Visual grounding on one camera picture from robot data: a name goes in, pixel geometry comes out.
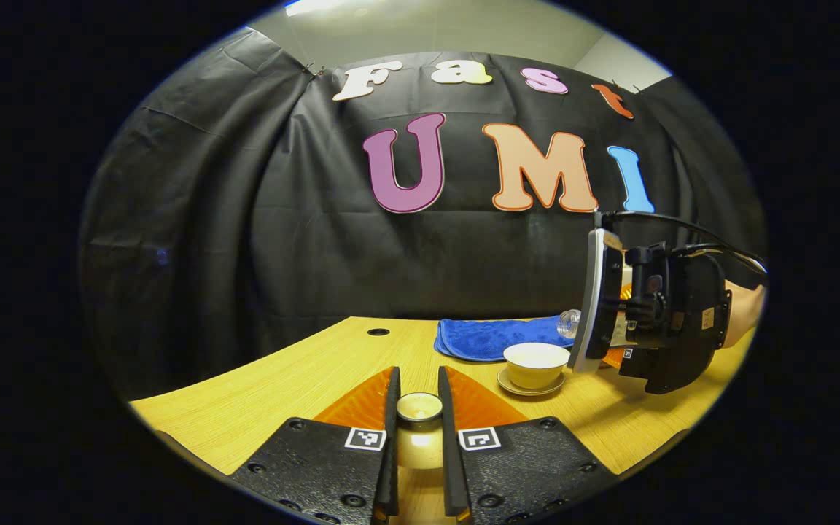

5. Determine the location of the black backdrop cloth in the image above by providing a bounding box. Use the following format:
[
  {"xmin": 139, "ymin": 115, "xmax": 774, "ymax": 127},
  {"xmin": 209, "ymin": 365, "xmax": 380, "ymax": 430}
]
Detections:
[{"xmin": 79, "ymin": 28, "xmax": 767, "ymax": 402}]

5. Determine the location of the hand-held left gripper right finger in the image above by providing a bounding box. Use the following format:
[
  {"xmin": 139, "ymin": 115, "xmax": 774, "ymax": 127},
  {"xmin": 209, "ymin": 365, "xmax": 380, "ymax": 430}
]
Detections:
[{"xmin": 437, "ymin": 366, "xmax": 618, "ymax": 525}]

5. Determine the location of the cream saucer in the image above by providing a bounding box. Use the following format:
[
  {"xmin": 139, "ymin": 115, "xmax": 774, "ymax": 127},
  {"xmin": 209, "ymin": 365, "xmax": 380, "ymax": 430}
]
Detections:
[{"xmin": 497, "ymin": 368, "xmax": 567, "ymax": 397}]

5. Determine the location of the clear plastic water bottle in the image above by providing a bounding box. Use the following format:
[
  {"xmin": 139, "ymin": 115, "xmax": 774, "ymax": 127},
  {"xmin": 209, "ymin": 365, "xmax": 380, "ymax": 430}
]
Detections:
[{"xmin": 557, "ymin": 308, "xmax": 639, "ymax": 347}]

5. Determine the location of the blue towel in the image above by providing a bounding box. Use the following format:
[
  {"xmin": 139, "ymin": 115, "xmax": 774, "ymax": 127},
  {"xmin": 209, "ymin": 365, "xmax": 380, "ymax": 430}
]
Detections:
[{"xmin": 434, "ymin": 316, "xmax": 578, "ymax": 362}]

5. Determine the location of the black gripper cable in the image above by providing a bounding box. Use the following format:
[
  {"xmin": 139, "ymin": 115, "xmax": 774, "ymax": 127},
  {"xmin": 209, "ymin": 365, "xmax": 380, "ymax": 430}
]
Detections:
[{"xmin": 595, "ymin": 210, "xmax": 769, "ymax": 278}]

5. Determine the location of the cream teacup lid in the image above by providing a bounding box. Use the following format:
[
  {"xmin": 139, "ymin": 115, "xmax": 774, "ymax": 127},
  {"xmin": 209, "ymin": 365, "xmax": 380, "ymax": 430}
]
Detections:
[{"xmin": 395, "ymin": 392, "xmax": 445, "ymax": 471}]

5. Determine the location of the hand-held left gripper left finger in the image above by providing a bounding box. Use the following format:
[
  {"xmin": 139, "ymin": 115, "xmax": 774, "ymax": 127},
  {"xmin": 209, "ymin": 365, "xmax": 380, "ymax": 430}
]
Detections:
[{"xmin": 227, "ymin": 366, "xmax": 400, "ymax": 525}]

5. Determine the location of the cream teacup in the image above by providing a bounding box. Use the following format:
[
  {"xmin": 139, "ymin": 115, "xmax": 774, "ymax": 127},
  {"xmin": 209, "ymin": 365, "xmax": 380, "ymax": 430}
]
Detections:
[{"xmin": 503, "ymin": 343, "xmax": 571, "ymax": 390}]

